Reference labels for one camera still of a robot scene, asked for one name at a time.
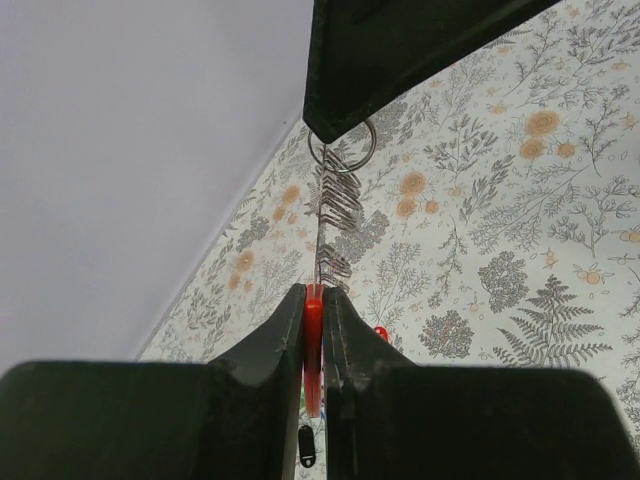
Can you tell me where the silver keyring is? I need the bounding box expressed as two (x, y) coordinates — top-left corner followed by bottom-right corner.
(306, 119), (378, 174)

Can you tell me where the black oval key tag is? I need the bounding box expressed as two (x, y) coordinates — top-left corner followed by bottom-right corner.
(298, 424), (316, 468)

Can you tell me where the red handled metal key tool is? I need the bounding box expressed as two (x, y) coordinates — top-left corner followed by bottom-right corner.
(302, 144), (364, 419)

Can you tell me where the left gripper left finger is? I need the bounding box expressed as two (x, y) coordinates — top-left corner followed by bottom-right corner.
(1, 284), (305, 479)

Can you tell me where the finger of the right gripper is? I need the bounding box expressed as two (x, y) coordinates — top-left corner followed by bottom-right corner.
(302, 0), (552, 143)

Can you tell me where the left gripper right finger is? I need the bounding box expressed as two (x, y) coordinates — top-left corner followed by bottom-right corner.
(323, 288), (639, 479)

